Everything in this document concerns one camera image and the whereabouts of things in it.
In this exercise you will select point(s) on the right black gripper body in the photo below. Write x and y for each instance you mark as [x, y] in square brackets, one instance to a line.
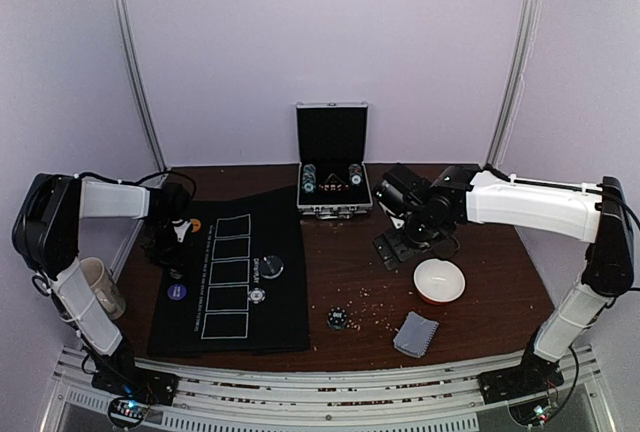
[396, 248]

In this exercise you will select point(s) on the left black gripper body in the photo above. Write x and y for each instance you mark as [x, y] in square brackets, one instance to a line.
[163, 246]

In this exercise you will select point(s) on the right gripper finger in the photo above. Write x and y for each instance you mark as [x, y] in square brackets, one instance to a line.
[385, 250]
[405, 253]

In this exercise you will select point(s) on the orange big blind button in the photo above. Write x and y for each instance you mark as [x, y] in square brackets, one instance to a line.
[196, 225]

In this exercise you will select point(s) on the poker chip stack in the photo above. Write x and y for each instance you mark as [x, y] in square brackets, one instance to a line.
[337, 318]

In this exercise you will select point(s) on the purple small blind button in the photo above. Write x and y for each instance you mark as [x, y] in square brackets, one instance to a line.
[177, 292]

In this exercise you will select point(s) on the black poker mat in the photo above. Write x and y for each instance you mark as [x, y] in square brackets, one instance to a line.
[216, 315]

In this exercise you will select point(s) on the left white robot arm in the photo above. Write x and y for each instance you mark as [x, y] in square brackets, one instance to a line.
[46, 235]

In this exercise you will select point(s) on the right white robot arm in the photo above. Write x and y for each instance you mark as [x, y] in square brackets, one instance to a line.
[593, 213]

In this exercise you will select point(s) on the white and orange bowl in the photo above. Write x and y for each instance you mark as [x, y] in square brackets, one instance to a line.
[438, 281]

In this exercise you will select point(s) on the right chip stack in case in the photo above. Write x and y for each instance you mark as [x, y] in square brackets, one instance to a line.
[355, 174]

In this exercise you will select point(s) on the chip stack in case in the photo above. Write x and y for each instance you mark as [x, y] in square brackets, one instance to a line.
[355, 174]
[309, 179]

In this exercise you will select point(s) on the deck of grey cards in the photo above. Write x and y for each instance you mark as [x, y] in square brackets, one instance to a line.
[415, 335]

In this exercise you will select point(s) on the left chip stack in case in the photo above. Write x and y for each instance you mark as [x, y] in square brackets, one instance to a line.
[309, 179]

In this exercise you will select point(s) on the beige mug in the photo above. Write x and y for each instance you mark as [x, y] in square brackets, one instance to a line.
[101, 282]

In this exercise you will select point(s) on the aluminium poker case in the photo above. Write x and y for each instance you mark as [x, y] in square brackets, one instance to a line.
[332, 136]

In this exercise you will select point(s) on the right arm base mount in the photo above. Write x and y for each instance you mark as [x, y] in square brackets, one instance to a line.
[520, 387]

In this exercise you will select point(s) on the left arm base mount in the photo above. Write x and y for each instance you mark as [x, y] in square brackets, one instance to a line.
[133, 401]

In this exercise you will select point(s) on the left aluminium frame post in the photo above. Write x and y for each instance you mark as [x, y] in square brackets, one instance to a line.
[136, 83]

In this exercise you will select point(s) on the aluminium frame post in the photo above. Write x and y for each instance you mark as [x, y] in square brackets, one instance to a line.
[515, 83]
[136, 83]

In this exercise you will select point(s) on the right aluminium frame post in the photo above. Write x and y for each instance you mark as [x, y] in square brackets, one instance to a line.
[515, 83]

